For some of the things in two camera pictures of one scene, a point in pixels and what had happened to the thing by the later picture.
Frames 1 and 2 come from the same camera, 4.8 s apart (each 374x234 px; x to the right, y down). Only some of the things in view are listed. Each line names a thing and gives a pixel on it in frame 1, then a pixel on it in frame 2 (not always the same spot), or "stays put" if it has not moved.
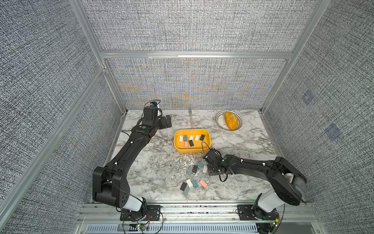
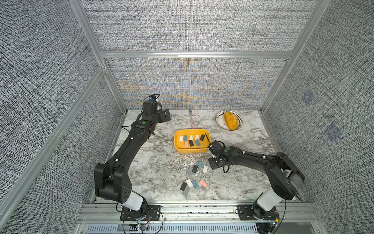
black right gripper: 209,171 -> 213,165
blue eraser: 200,164 stays put
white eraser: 205,169 stays put
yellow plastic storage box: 192,140 stays put
